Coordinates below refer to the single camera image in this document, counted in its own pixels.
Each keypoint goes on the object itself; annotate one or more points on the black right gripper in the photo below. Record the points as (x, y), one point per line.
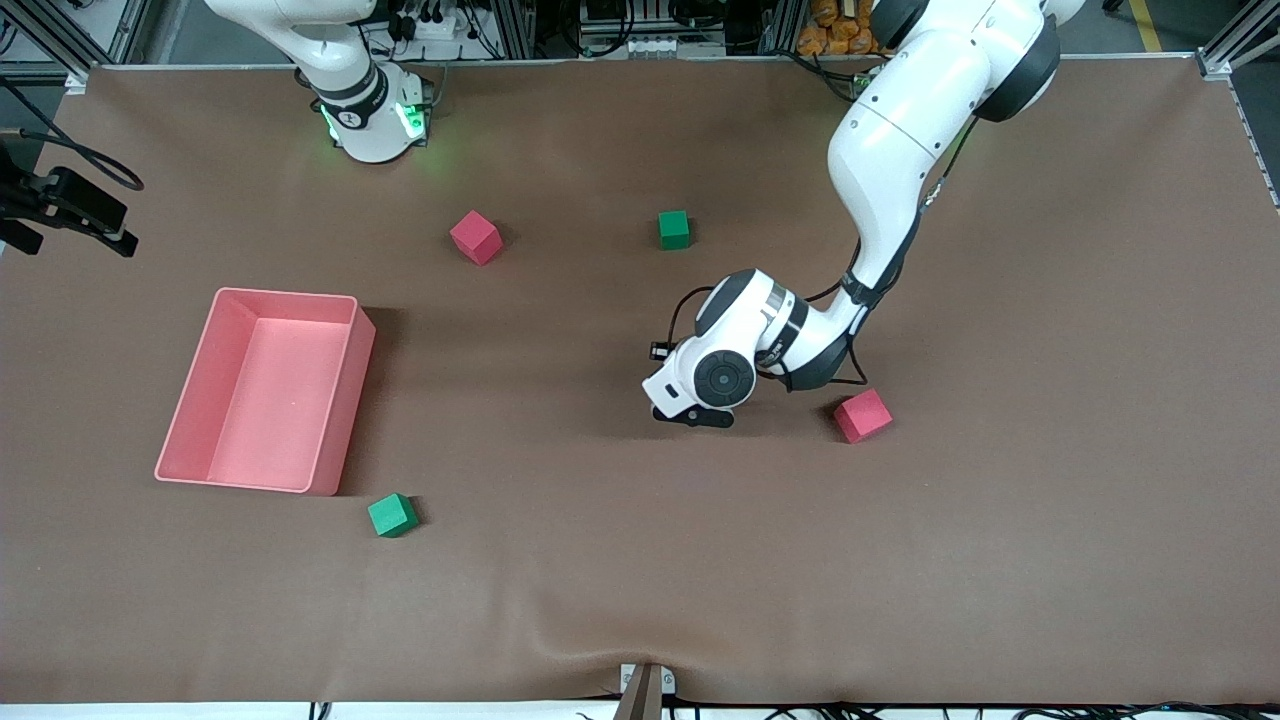
(62, 199)

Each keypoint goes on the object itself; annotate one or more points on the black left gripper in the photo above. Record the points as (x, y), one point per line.
(660, 352)

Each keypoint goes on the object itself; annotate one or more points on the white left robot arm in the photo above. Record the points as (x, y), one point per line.
(900, 130)

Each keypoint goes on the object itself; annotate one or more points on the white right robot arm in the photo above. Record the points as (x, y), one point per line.
(365, 110)

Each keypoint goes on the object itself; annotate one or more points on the red foam cube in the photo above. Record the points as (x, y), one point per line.
(476, 238)
(862, 416)

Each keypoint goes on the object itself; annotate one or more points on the brown table mat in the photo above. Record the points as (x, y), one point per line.
(700, 580)

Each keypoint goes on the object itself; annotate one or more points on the green foam cube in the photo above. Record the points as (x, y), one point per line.
(392, 516)
(674, 230)

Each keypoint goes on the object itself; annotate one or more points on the pink plastic bin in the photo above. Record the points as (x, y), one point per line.
(270, 400)

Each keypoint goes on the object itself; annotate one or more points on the orange snack bag pile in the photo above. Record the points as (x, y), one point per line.
(835, 30)

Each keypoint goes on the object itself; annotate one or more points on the white power strip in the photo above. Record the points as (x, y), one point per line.
(440, 25)

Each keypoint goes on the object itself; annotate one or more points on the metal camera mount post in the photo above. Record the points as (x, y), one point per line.
(645, 695)

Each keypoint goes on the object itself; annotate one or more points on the aluminium frame profile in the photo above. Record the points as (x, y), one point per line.
(1235, 40)

